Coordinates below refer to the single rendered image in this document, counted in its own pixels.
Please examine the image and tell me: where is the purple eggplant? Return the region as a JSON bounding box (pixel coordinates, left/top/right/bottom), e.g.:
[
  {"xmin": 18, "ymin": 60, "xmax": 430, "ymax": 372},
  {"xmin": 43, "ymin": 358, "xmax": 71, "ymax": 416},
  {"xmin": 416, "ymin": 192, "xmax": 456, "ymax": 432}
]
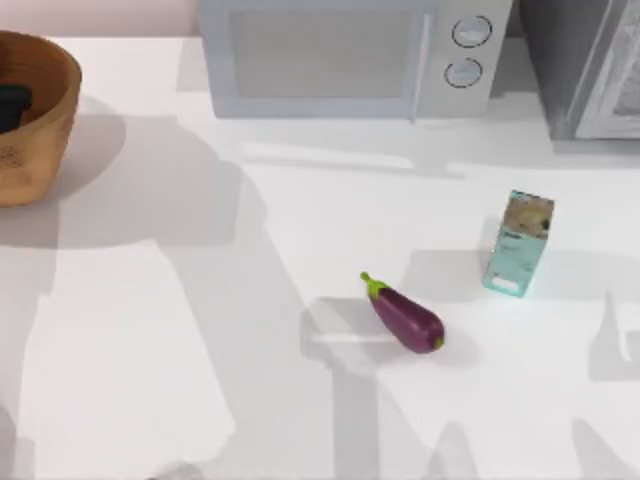
[{"xmin": 359, "ymin": 271, "xmax": 446, "ymax": 356}]

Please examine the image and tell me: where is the pale microwave oven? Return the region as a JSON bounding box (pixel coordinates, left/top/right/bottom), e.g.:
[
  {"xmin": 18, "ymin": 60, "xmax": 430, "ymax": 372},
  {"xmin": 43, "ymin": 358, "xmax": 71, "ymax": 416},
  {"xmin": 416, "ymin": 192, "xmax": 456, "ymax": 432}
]
[{"xmin": 195, "ymin": 0, "xmax": 516, "ymax": 121}]

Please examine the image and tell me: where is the teal carton box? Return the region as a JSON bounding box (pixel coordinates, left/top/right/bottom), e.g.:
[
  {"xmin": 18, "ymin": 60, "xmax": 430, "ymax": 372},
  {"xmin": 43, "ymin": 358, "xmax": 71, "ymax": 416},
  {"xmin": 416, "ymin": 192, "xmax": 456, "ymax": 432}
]
[{"xmin": 481, "ymin": 188, "xmax": 556, "ymax": 300}]

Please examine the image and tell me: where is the round microwave knob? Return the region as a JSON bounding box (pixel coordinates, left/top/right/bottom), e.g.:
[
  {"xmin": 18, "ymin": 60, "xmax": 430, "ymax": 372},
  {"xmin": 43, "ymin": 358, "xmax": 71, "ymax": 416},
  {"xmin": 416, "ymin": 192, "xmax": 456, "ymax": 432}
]
[
  {"xmin": 443, "ymin": 56, "xmax": 484, "ymax": 90},
  {"xmin": 451, "ymin": 14, "xmax": 494, "ymax": 49}
]

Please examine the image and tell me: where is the wooden bowl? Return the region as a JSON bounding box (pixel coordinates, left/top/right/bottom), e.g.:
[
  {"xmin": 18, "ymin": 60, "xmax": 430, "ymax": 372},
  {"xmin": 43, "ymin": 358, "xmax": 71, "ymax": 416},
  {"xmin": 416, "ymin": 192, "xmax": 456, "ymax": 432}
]
[{"xmin": 0, "ymin": 30, "xmax": 83, "ymax": 208}]

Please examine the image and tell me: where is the black object in bowl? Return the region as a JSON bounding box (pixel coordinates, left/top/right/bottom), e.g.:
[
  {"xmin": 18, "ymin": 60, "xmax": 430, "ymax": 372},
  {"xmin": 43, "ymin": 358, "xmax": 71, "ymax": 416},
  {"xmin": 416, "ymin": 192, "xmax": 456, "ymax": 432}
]
[{"xmin": 0, "ymin": 83, "xmax": 34, "ymax": 135}]

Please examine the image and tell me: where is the microwave door handle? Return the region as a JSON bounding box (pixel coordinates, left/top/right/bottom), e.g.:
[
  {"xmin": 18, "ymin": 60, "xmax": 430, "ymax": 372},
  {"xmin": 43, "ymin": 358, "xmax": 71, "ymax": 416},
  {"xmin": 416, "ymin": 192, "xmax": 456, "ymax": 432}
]
[{"xmin": 409, "ymin": 13, "xmax": 432, "ymax": 124}]

